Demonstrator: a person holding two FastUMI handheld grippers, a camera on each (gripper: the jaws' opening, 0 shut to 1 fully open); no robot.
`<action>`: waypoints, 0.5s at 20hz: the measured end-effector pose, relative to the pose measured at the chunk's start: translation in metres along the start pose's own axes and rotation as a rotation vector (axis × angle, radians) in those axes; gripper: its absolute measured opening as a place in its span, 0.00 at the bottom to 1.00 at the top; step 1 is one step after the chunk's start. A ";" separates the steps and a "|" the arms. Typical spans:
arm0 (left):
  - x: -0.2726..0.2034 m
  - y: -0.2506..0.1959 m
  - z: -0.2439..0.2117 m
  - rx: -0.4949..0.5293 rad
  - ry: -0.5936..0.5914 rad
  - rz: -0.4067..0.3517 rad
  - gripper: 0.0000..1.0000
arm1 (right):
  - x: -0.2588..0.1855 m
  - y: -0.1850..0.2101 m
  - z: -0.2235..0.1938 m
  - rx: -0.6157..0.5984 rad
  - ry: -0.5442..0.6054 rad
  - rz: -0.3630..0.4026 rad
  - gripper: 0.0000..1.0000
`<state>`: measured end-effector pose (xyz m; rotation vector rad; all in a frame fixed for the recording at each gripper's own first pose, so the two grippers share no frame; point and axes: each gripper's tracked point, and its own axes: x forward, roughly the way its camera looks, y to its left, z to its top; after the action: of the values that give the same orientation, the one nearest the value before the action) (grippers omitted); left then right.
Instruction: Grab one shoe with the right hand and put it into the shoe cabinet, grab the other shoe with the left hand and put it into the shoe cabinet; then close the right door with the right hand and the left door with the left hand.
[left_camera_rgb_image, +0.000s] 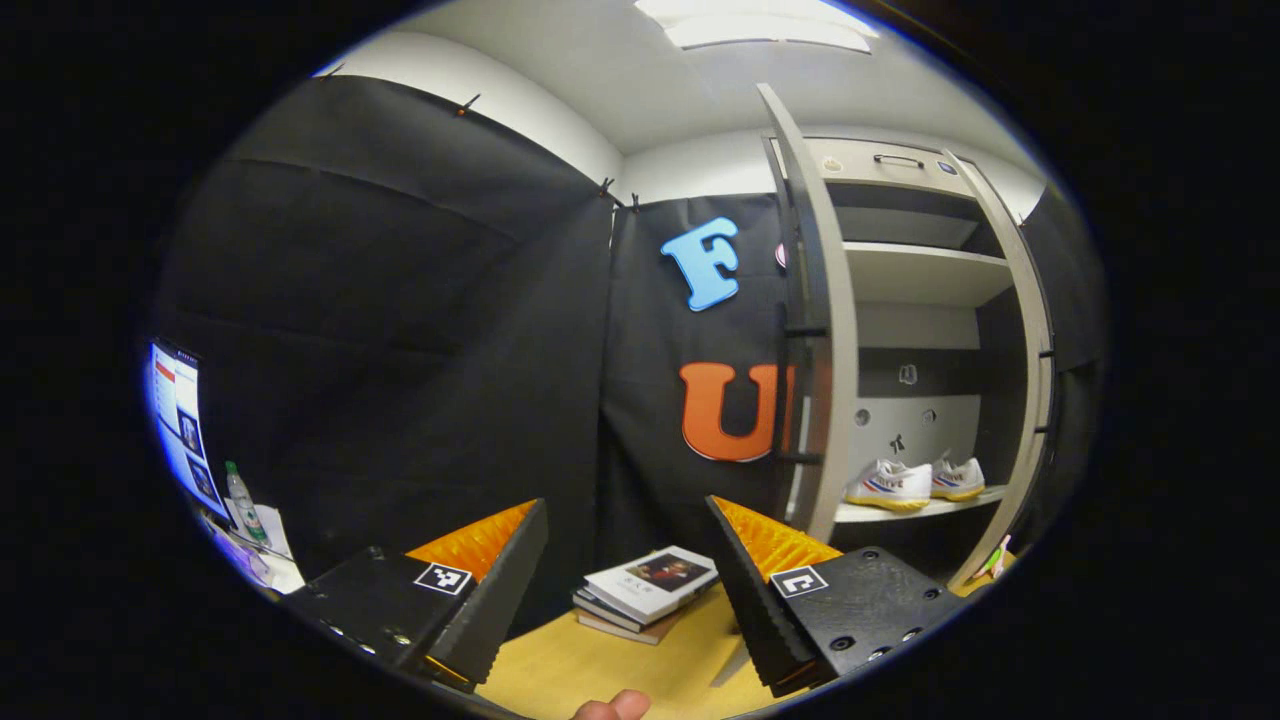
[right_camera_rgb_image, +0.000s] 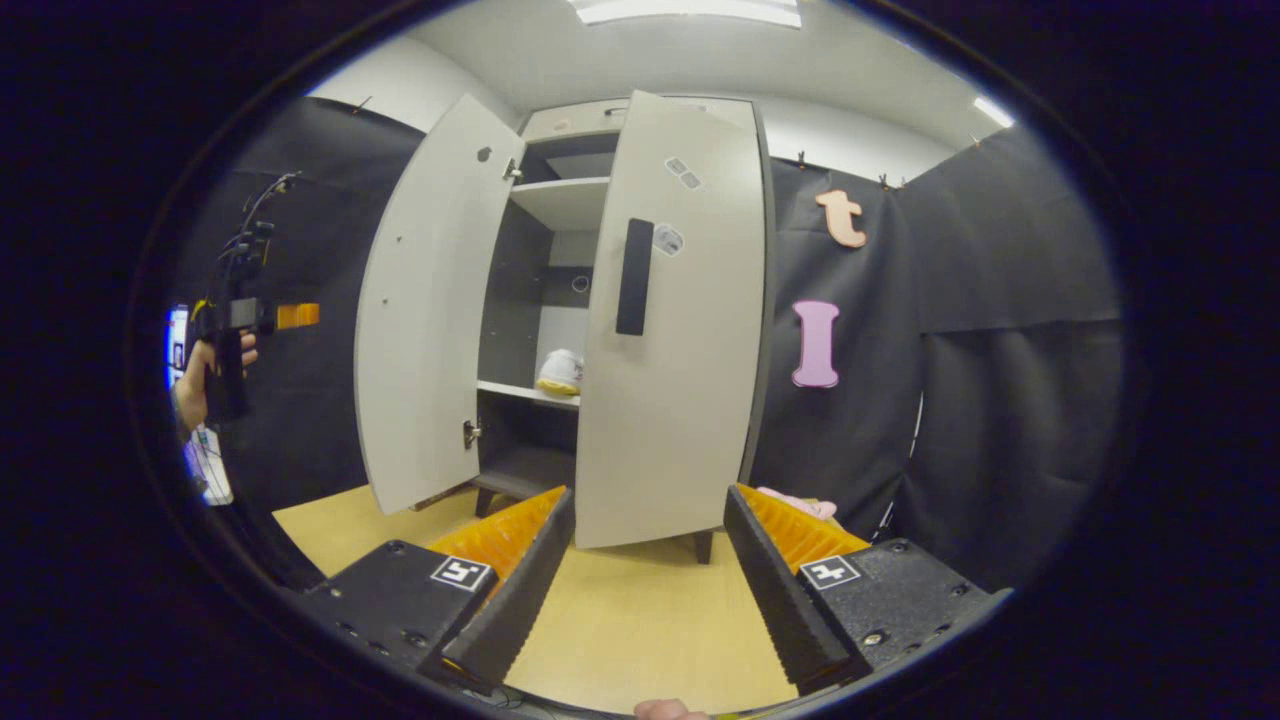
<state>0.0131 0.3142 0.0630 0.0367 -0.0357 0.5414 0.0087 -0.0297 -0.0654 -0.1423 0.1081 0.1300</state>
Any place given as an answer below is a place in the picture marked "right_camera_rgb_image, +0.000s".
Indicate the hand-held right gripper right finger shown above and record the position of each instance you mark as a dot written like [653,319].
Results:
[780,600]

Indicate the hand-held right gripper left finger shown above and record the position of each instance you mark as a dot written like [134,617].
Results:
[515,600]

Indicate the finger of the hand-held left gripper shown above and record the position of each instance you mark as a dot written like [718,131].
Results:
[298,316]

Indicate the white shoe cabinet door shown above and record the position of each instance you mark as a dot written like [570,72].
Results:
[690,400]
[430,300]

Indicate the grey white shoe cabinet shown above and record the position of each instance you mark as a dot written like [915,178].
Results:
[515,290]

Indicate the white shoe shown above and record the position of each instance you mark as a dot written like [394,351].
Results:
[560,372]

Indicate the pink cloth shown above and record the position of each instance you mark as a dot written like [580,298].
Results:
[800,503]

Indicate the large ceiling light panel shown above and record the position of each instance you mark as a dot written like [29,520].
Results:
[690,10]

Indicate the small ceiling light panel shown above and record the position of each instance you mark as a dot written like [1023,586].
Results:
[993,112]

